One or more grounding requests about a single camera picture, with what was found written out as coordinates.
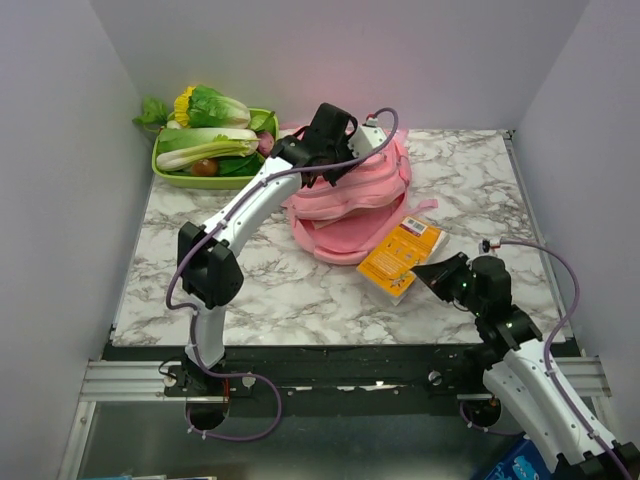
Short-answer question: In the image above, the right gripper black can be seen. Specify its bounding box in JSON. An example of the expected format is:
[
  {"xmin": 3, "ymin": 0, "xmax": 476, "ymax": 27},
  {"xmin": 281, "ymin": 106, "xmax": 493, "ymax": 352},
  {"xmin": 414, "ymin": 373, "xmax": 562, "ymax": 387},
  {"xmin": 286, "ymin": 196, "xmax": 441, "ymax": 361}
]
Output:
[{"xmin": 412, "ymin": 250, "xmax": 485, "ymax": 315}]

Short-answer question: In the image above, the orange yellow booklet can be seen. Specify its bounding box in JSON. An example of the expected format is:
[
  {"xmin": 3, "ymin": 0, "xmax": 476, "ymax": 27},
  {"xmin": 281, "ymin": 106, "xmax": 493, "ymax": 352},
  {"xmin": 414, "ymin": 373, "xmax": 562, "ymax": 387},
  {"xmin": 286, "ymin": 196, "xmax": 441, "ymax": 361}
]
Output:
[{"xmin": 357, "ymin": 216, "xmax": 449, "ymax": 305}]

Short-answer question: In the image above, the pink student backpack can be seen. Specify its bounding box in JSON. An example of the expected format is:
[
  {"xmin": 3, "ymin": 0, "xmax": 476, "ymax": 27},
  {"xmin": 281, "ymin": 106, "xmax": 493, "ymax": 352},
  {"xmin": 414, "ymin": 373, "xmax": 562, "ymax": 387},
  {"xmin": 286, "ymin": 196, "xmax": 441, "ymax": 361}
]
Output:
[{"xmin": 282, "ymin": 131, "xmax": 438, "ymax": 265}]

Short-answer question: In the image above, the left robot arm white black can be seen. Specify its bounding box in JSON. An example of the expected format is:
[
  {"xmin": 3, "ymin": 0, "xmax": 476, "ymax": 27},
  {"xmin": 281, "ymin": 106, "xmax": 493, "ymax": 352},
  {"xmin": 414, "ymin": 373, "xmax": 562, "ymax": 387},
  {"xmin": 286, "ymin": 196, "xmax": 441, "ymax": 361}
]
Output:
[{"xmin": 172, "ymin": 103, "xmax": 358, "ymax": 395}]

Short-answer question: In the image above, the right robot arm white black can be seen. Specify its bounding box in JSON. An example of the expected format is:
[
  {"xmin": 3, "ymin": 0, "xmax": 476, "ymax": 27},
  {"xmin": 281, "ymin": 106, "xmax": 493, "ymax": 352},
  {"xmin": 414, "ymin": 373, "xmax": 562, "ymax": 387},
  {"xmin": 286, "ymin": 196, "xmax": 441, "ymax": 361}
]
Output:
[{"xmin": 412, "ymin": 253, "xmax": 639, "ymax": 479}]

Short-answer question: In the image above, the purple toy vegetable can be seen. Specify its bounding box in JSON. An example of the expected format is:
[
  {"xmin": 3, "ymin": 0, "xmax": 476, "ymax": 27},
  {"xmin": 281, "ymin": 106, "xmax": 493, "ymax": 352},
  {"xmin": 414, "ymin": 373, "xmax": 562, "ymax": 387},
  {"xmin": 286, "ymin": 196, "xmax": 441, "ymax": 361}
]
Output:
[{"xmin": 257, "ymin": 131, "xmax": 275, "ymax": 157}]

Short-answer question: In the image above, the brown toy mushroom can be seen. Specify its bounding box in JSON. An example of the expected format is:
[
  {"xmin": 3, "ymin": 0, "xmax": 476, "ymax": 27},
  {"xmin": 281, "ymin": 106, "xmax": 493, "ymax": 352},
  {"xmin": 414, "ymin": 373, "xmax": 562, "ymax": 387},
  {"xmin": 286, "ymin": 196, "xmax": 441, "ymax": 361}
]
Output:
[{"xmin": 190, "ymin": 159, "xmax": 219, "ymax": 177}]

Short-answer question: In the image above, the upper toy cabbage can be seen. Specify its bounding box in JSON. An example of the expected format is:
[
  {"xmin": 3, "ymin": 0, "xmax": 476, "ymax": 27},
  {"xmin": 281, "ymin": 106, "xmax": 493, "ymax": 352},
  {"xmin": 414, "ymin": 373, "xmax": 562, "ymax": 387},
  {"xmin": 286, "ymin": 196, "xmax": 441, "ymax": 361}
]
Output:
[{"xmin": 186, "ymin": 85, "xmax": 251, "ymax": 129}]

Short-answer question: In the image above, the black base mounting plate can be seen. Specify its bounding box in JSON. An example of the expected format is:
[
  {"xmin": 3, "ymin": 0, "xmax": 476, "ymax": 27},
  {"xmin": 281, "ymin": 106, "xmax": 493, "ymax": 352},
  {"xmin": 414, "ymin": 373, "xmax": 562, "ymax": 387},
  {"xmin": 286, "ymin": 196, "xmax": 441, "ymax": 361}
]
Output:
[{"xmin": 103, "ymin": 345, "xmax": 499, "ymax": 418}]

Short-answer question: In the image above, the green plastic tray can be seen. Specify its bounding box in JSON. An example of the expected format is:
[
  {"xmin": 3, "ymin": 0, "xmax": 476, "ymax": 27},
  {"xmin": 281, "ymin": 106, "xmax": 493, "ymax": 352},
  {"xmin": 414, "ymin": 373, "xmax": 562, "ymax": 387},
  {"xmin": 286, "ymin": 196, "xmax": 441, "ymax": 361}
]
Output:
[{"xmin": 151, "ymin": 128, "xmax": 265, "ymax": 190}]

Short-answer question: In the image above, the yellow artificial flower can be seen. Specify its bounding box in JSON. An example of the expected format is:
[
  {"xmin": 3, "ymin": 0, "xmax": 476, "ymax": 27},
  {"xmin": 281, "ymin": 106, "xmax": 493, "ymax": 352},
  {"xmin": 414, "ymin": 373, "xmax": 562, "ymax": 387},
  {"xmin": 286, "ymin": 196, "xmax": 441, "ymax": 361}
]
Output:
[{"xmin": 174, "ymin": 86, "xmax": 195, "ymax": 128}]

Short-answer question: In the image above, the green artificial leaf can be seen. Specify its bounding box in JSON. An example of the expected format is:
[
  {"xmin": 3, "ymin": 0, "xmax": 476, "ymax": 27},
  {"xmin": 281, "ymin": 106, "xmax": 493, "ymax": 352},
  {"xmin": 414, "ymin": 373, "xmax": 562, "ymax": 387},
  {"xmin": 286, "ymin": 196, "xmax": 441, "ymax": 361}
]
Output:
[{"xmin": 132, "ymin": 96, "xmax": 169, "ymax": 126}]

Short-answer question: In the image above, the blue pencil case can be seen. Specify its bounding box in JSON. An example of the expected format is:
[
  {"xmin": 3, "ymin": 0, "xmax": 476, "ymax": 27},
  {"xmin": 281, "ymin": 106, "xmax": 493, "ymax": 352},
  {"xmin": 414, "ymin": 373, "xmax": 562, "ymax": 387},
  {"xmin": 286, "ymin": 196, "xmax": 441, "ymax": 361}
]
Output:
[{"xmin": 475, "ymin": 439, "xmax": 552, "ymax": 480}]

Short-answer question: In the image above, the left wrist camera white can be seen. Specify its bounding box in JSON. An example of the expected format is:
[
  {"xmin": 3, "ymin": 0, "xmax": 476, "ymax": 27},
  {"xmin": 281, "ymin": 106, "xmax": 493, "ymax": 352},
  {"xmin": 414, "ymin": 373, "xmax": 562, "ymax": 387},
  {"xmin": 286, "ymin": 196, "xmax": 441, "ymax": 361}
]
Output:
[{"xmin": 347, "ymin": 117, "xmax": 387, "ymax": 159}]

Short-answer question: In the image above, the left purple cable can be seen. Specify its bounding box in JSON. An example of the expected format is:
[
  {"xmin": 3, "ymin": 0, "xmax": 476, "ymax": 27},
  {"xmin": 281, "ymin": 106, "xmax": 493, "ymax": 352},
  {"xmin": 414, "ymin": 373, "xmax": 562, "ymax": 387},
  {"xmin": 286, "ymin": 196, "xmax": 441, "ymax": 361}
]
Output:
[{"xmin": 164, "ymin": 106, "xmax": 400, "ymax": 444}]

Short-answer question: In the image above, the aluminium rail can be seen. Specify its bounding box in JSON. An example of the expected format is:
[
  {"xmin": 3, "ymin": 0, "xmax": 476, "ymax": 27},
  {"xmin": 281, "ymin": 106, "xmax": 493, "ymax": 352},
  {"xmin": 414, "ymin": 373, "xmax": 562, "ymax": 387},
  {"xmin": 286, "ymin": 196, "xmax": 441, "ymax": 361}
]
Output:
[{"xmin": 80, "ymin": 357, "xmax": 612, "ymax": 403}]

